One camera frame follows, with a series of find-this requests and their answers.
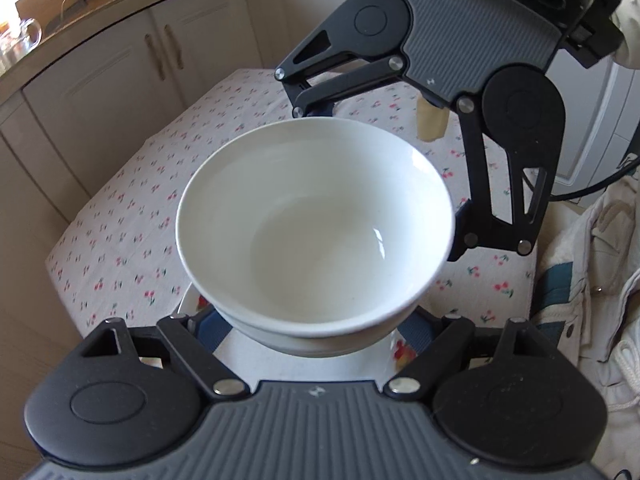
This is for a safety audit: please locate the large pink floral white bowl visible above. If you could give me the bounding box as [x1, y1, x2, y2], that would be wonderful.
[175, 117, 456, 341]

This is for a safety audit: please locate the person's white jacket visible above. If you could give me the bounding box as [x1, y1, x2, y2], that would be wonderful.
[537, 154, 640, 480]

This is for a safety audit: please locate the white plate one fruit print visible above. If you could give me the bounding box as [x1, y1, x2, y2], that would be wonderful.
[176, 282, 419, 386]

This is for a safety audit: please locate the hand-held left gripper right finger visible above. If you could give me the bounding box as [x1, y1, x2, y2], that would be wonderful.
[383, 309, 564, 402]

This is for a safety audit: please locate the person's right hand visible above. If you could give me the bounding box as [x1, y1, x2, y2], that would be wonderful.
[416, 98, 447, 142]

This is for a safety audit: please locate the bronze cabinet handle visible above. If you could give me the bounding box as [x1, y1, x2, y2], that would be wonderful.
[164, 24, 185, 72]
[143, 33, 169, 81]

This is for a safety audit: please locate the glass pitcher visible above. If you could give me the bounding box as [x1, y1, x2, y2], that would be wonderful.
[0, 17, 44, 69]

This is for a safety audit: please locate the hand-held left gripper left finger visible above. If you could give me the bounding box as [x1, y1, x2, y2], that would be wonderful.
[81, 309, 252, 402]

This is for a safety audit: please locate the black cable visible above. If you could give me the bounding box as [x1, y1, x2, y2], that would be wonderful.
[547, 147, 640, 201]

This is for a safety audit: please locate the cherry print tablecloth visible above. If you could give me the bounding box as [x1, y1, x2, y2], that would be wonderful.
[45, 67, 539, 347]

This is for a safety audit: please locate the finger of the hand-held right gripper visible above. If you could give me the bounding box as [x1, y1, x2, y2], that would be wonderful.
[446, 96, 554, 262]
[274, 16, 406, 119]

